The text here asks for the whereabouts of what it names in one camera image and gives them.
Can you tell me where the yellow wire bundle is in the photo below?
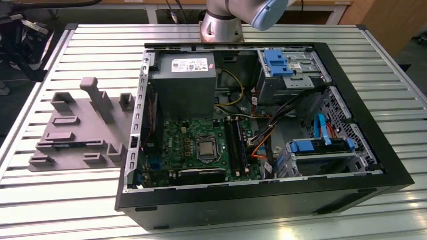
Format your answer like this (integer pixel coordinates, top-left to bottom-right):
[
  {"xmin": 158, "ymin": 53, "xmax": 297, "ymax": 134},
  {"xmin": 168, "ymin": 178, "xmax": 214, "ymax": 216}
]
[{"xmin": 214, "ymin": 69, "xmax": 247, "ymax": 109}]

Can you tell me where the black RAM slot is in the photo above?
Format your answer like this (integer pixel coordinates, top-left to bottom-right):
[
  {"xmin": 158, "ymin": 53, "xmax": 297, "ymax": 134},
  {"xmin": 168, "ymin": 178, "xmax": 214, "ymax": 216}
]
[{"xmin": 224, "ymin": 116, "xmax": 239, "ymax": 177}]

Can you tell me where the metal drive cage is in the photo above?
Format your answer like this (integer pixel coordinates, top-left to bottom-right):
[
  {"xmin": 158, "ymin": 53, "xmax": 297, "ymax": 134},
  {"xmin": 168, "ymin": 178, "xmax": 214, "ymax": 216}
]
[{"xmin": 255, "ymin": 48, "xmax": 334, "ymax": 106}]

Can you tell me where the white-legged wooden desk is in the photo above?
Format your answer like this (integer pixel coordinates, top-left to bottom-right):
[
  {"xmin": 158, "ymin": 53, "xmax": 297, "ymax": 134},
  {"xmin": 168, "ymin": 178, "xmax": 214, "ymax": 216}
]
[{"xmin": 24, "ymin": 0, "xmax": 354, "ymax": 25}]

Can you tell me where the green motherboard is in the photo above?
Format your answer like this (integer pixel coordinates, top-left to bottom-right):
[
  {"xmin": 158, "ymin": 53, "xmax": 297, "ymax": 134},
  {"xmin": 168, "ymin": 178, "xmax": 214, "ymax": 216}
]
[{"xmin": 143, "ymin": 116, "xmax": 266, "ymax": 188}]

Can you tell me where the black dangling cable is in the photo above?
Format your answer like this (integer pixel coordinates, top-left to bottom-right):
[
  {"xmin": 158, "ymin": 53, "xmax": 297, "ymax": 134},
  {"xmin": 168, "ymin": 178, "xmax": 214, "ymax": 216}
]
[{"xmin": 168, "ymin": 0, "xmax": 183, "ymax": 25}]

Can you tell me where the CPU socket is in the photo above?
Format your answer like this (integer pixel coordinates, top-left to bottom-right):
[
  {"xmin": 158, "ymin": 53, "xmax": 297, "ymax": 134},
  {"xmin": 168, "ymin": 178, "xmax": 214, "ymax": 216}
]
[{"xmin": 194, "ymin": 134, "xmax": 220, "ymax": 163}]

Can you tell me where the grey power supply unit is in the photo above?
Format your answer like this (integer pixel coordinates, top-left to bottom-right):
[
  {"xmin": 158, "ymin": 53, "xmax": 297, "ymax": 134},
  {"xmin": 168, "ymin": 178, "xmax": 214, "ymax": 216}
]
[{"xmin": 148, "ymin": 52, "xmax": 219, "ymax": 120}]

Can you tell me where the blue plastic drive latch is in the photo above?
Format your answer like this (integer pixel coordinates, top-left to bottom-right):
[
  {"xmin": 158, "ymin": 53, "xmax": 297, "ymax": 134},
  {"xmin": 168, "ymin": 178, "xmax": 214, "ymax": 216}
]
[{"xmin": 262, "ymin": 49, "xmax": 295, "ymax": 77}]

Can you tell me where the hard disk in blue carrier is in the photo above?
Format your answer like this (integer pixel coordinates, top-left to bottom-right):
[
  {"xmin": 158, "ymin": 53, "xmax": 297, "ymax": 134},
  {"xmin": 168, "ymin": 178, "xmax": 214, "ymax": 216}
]
[{"xmin": 287, "ymin": 138, "xmax": 355, "ymax": 157}]

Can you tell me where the black cable bundle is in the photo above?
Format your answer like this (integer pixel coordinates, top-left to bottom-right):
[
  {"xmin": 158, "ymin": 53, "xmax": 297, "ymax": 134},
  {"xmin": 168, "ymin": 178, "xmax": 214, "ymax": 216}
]
[{"xmin": 248, "ymin": 86, "xmax": 333, "ymax": 146}]

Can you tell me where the silver CPU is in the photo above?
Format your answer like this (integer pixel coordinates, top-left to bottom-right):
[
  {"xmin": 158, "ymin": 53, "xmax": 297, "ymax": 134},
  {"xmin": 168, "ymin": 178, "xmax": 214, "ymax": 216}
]
[{"xmin": 199, "ymin": 142, "xmax": 216, "ymax": 157}]

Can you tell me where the blue flat wire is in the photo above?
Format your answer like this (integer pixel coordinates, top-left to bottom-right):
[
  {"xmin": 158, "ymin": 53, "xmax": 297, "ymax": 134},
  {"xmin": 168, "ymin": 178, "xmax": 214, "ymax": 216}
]
[{"xmin": 314, "ymin": 113, "xmax": 334, "ymax": 146}]

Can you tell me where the wooden cabinet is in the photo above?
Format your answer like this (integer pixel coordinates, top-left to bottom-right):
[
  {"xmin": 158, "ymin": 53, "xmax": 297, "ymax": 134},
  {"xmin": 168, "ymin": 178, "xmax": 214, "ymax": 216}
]
[{"xmin": 339, "ymin": 0, "xmax": 427, "ymax": 59}]

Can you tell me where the black open PC case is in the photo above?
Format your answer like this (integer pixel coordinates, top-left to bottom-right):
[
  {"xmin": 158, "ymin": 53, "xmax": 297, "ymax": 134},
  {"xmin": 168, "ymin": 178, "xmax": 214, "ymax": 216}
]
[{"xmin": 115, "ymin": 42, "xmax": 415, "ymax": 230}]

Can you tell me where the grey parts rack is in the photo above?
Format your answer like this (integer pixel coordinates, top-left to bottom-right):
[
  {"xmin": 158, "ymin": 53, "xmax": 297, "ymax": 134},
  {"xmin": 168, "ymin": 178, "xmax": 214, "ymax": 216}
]
[{"xmin": 28, "ymin": 77, "xmax": 139, "ymax": 173}]

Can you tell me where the black graphics card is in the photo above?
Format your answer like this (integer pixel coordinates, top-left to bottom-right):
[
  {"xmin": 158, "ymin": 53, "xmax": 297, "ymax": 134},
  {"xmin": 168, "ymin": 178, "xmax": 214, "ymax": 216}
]
[{"xmin": 166, "ymin": 166, "xmax": 227, "ymax": 187}]

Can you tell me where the dark blue RAM stick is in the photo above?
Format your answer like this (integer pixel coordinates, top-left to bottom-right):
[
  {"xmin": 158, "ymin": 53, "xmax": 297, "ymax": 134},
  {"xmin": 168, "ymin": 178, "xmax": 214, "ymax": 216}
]
[
  {"xmin": 234, "ymin": 117, "xmax": 251, "ymax": 176},
  {"xmin": 36, "ymin": 141, "xmax": 104, "ymax": 150}
]

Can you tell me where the thin red wire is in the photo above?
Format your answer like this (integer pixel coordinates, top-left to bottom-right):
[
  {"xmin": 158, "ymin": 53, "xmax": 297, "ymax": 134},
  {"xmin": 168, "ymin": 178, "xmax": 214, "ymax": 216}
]
[{"xmin": 147, "ymin": 94, "xmax": 159, "ymax": 149}]

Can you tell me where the orange flat wire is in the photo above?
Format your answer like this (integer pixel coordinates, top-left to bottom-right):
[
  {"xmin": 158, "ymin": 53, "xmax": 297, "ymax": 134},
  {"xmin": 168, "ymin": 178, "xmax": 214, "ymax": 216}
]
[{"xmin": 251, "ymin": 143, "xmax": 269, "ymax": 160}]

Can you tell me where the metal disk bay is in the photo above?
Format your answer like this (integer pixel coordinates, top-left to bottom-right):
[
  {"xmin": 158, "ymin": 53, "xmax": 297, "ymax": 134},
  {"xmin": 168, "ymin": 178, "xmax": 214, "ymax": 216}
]
[{"xmin": 286, "ymin": 151, "xmax": 370, "ymax": 180}]

